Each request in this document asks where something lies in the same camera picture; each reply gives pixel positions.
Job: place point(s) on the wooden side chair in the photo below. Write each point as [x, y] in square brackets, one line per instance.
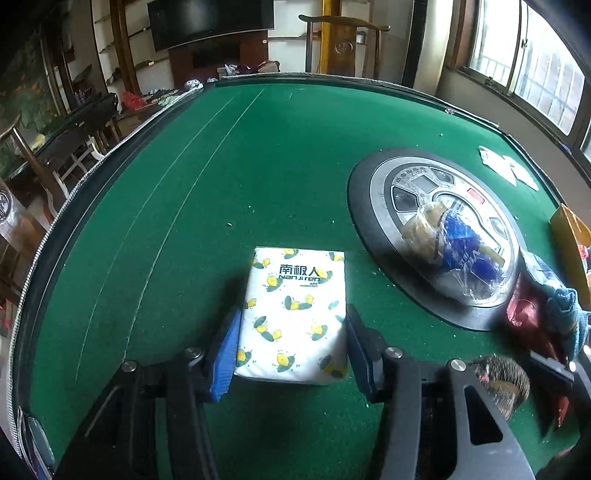
[34, 159]

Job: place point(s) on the large framed landscape painting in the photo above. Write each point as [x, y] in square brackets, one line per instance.
[23, 83]

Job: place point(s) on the clear plastic-wrapped bundle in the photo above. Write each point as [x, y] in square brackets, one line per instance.
[452, 249]

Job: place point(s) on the white blue printed packet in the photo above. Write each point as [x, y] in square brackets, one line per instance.
[538, 267]

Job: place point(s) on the purple and white bag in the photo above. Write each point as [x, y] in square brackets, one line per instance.
[235, 69]

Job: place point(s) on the carved-back wooden armchair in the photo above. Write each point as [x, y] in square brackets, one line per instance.
[344, 44]

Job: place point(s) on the white lemon-print tissue pack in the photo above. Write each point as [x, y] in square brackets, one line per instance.
[295, 314]

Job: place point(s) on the round table control panel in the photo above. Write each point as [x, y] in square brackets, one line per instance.
[397, 184]

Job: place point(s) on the dark wooden tv cabinet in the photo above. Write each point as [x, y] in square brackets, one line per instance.
[221, 57]

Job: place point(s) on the tall standing air conditioner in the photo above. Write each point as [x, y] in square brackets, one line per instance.
[422, 41]

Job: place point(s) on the yellow cardboard box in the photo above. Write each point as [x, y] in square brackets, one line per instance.
[570, 235]

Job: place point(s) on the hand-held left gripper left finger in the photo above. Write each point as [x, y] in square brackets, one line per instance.
[226, 364]

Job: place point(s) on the brown knit item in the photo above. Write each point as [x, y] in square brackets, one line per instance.
[505, 378]

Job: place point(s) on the round-carved wooden chair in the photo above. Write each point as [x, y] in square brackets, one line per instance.
[7, 203]

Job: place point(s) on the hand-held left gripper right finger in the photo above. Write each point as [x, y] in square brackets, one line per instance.
[362, 360]

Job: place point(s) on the large barred window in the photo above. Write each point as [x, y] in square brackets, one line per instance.
[531, 60]

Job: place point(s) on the dark glass-top table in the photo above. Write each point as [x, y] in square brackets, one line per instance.
[87, 115]

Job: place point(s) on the black television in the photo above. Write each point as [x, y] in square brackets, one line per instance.
[207, 18]

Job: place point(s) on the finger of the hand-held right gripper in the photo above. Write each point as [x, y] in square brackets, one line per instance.
[551, 369]

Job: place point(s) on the red packet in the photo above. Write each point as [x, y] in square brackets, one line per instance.
[526, 314]

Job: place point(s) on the red shopping bag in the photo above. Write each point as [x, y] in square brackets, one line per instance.
[131, 100]

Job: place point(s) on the blue towel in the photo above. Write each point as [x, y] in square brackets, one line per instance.
[565, 309]

